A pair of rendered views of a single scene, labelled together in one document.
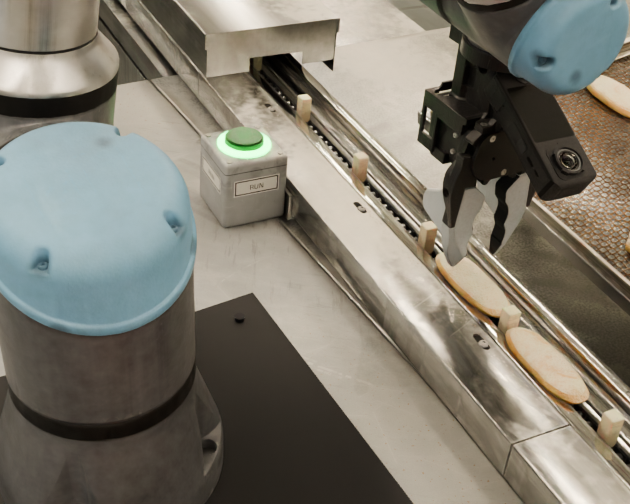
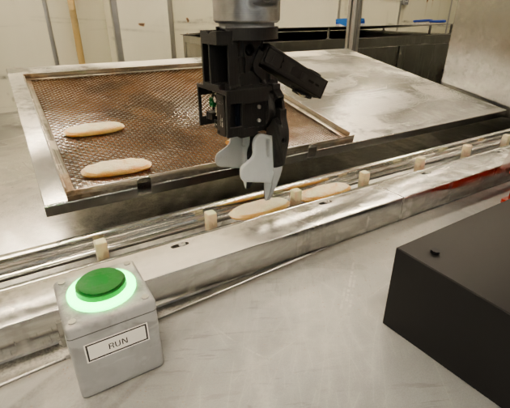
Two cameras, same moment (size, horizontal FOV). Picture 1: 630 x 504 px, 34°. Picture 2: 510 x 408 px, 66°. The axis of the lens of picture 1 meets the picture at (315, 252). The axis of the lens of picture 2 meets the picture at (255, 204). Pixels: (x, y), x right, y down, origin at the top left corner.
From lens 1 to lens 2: 0.93 m
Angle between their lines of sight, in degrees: 76
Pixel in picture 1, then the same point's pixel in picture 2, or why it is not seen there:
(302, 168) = not seen: hidden behind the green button
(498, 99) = (278, 60)
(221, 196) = (152, 338)
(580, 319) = not seen: hidden behind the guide
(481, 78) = (250, 59)
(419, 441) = (391, 245)
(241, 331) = (448, 251)
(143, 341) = not seen: outside the picture
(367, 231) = (215, 240)
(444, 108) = (249, 92)
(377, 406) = (372, 260)
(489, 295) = (276, 200)
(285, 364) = (461, 231)
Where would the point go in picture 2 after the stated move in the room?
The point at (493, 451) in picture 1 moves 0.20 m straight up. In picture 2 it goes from (393, 214) to (418, 73)
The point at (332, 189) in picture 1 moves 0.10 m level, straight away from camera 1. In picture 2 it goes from (149, 259) to (57, 260)
